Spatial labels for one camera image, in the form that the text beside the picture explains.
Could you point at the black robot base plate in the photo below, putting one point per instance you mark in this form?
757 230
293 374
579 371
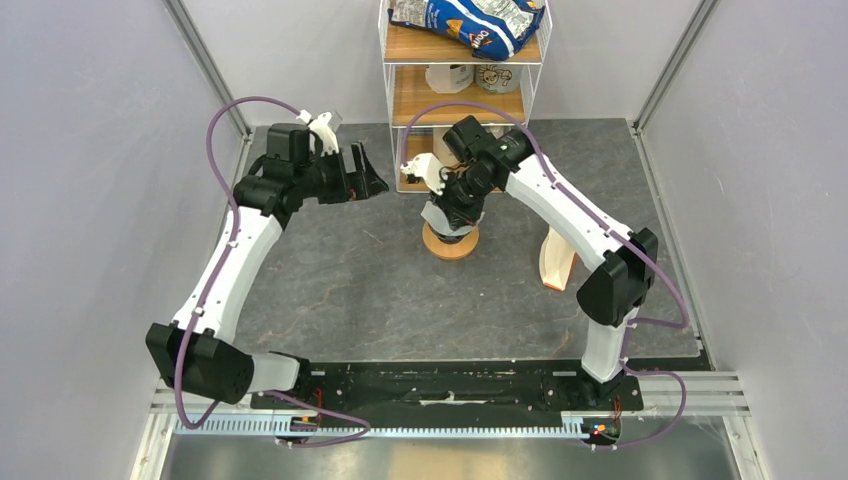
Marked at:
470 393

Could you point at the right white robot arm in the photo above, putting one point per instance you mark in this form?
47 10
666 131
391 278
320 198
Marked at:
619 260

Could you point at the round wooden dripper stand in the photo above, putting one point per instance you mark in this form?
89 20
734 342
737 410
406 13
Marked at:
450 251

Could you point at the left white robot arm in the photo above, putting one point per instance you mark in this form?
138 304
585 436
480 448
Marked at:
194 353

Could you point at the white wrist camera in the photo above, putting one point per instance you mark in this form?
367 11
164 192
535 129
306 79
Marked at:
323 129
424 169

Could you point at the white paper coffee filter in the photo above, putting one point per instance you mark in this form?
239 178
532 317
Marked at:
443 222

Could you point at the white wire wooden shelf rack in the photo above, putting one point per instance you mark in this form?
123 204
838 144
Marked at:
414 109

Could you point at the blue ribbed coffee dripper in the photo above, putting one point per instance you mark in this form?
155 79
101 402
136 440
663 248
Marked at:
454 239

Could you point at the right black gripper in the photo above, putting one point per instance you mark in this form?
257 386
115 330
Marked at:
457 217

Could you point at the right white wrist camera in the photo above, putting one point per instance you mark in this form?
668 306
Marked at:
424 169

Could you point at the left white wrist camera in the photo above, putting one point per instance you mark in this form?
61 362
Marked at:
323 129

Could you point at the white small bottle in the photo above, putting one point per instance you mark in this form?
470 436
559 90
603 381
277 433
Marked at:
441 150

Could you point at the blue chips bag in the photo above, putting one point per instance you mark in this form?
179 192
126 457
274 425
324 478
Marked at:
494 30

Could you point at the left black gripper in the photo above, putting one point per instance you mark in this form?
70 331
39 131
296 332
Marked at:
345 190

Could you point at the white plastic jug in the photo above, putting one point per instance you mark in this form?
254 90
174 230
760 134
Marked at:
449 78

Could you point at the white coffee filter stack holder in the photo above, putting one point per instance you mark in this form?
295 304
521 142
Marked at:
556 261

